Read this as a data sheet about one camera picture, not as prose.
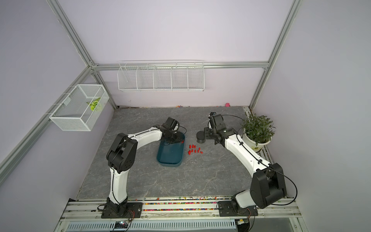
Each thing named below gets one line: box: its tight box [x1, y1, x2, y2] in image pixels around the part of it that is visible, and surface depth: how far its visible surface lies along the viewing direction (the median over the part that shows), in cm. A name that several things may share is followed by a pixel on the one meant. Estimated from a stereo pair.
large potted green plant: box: [242, 113, 276, 153], surface depth 85 cm
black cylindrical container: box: [196, 130, 206, 145], surface depth 101 cm
